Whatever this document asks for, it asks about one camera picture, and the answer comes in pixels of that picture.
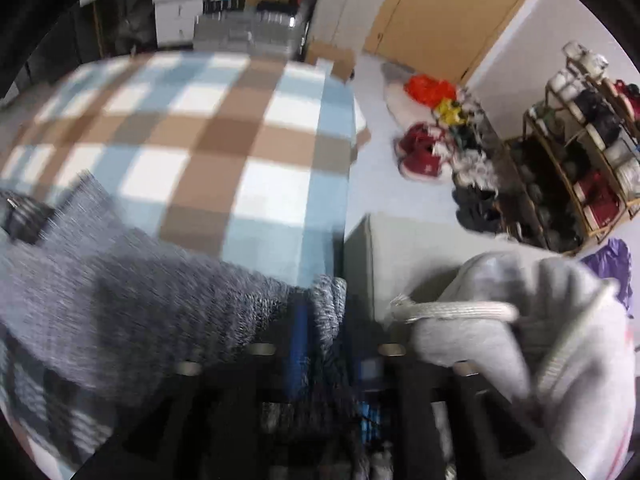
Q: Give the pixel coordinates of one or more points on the checkered blue brown bedsheet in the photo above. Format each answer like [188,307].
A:
[245,159]

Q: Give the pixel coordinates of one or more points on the purple garment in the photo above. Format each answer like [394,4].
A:
[613,261]

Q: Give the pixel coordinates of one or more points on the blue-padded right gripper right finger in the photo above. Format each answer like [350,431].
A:
[395,393]

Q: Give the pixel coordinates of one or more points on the tan wooden door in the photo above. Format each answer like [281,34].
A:
[445,39]

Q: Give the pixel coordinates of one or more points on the grey storage box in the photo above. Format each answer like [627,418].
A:
[386,256]

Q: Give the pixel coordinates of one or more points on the white low cabinet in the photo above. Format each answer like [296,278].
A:
[344,24]

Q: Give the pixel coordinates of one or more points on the cardboard box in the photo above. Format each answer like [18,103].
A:
[340,63]

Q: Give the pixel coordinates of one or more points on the dark plaid fleece jacket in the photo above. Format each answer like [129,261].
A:
[95,314]

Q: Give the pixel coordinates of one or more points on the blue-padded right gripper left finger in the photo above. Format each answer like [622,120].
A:
[278,373]

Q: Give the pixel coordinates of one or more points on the yellow toy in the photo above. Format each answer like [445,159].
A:
[449,113]

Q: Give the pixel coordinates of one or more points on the grey hoodie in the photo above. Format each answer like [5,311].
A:
[551,336]

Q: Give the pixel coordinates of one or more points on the wooden shoe rack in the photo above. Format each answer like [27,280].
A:
[578,153]

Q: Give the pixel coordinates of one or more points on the silver suitcase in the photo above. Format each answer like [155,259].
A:
[269,34]

